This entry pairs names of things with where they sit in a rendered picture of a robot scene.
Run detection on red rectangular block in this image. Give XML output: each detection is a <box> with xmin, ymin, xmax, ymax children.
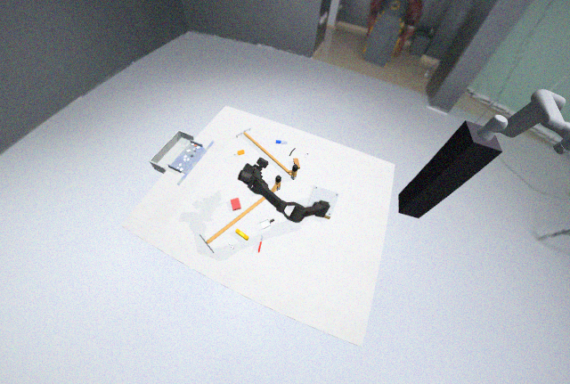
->
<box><xmin>231</xmin><ymin>198</ymin><xmax>241</xmax><ymax>211</ymax></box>

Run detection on long tan scraper with black blade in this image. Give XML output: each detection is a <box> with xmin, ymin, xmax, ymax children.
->
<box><xmin>199</xmin><ymin>175</ymin><xmax>281</xmax><ymax>253</ymax></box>

